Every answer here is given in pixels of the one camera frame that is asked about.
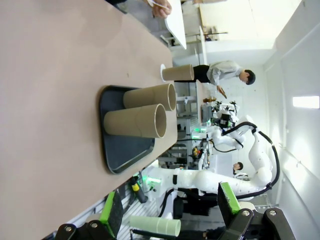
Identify large white table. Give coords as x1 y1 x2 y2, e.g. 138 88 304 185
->
163 0 188 50

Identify white box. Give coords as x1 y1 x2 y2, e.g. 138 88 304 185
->
212 154 235 173

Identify brown paper cup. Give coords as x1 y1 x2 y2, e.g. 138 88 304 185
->
103 103 168 139
122 83 177 112
161 64 195 82

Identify person's right hand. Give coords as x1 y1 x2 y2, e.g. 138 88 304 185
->
149 0 173 19

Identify black and yellow tool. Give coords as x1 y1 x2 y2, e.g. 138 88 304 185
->
130 175 149 204

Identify black corrugated cable hose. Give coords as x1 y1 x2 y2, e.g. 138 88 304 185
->
221 121 280 200

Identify bystander in grey jacket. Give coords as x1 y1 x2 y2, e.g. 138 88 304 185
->
193 59 256 100

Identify black plastic tray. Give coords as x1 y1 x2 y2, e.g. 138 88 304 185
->
98 85 156 175

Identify metal equipment rack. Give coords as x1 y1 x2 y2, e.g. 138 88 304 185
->
159 139 213 171

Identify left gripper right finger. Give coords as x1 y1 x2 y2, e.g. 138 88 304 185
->
216 181 297 240

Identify pale green paper cups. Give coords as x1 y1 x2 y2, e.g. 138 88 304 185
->
128 215 182 238

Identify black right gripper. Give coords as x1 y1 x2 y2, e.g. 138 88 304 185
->
211 113 237 130

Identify seated bystander with black hair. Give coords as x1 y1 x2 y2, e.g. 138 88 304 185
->
232 161 245 176

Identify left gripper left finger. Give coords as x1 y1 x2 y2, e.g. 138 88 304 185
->
54 189 125 240

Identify ceiling light panel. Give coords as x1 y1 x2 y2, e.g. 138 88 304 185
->
292 95 320 109

